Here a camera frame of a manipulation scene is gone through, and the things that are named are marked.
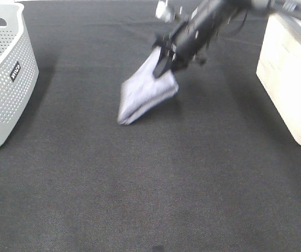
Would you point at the grey perforated plastic basket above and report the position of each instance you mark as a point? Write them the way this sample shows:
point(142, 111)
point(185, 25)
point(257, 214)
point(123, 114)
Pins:
point(18, 67)

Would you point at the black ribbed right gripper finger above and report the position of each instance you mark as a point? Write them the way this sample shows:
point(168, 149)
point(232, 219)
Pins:
point(165, 62)

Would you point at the white plastic basket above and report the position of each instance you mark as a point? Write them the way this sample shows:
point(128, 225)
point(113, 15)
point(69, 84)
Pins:
point(279, 69)

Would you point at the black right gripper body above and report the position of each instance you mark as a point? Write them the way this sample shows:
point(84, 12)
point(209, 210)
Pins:
point(190, 35)

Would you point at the grey-blue towel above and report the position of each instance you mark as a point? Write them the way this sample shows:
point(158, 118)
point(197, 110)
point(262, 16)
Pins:
point(142, 91)

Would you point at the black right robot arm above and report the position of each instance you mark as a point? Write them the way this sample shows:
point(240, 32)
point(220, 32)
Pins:
point(226, 10)

